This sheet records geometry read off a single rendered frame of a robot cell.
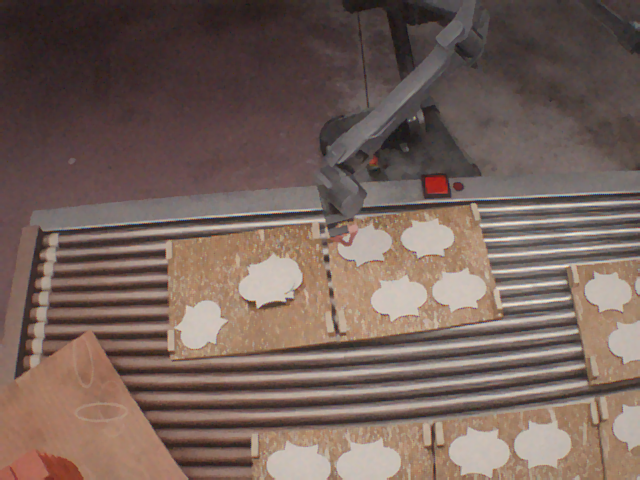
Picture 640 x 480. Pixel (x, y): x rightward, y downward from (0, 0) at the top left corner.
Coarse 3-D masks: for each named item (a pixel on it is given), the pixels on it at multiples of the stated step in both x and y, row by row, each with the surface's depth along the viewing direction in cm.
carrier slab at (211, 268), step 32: (192, 256) 188; (224, 256) 187; (256, 256) 187; (288, 256) 186; (320, 256) 186; (192, 288) 183; (224, 288) 182; (320, 288) 181; (256, 320) 177; (288, 320) 176; (320, 320) 176; (192, 352) 172; (224, 352) 172; (256, 352) 173
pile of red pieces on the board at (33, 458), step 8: (24, 456) 121; (32, 456) 121; (40, 456) 122; (48, 456) 128; (56, 456) 135; (16, 464) 120; (24, 464) 120; (32, 464) 120; (40, 464) 120; (48, 464) 124; (56, 464) 130; (64, 464) 136; (72, 464) 142; (0, 472) 119; (8, 472) 119; (16, 472) 119; (24, 472) 119; (32, 472) 120; (40, 472) 120; (48, 472) 120; (56, 472) 125; (64, 472) 131; (72, 472) 137
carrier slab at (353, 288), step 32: (352, 224) 191; (384, 224) 190; (448, 224) 189; (384, 256) 185; (416, 256) 184; (448, 256) 183; (480, 256) 183; (352, 288) 180; (352, 320) 175; (384, 320) 175; (416, 320) 174; (448, 320) 173; (480, 320) 173
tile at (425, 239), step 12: (408, 228) 188; (420, 228) 188; (432, 228) 187; (444, 228) 187; (408, 240) 186; (420, 240) 185; (432, 240) 185; (444, 240) 185; (420, 252) 183; (432, 252) 183
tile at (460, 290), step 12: (444, 276) 179; (456, 276) 179; (468, 276) 179; (444, 288) 177; (456, 288) 177; (468, 288) 177; (480, 288) 177; (444, 300) 175; (456, 300) 175; (468, 300) 175
